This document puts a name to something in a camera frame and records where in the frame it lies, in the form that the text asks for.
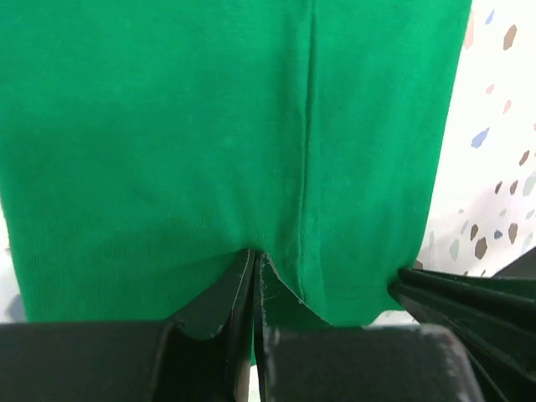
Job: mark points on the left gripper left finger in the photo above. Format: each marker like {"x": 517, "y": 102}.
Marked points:
{"x": 200, "y": 353}

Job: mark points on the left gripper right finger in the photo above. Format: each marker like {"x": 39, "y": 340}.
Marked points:
{"x": 300, "y": 357}

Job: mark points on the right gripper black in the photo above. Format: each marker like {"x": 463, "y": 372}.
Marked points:
{"x": 494, "y": 318}

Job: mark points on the green t shirt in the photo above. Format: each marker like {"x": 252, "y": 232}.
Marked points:
{"x": 145, "y": 144}

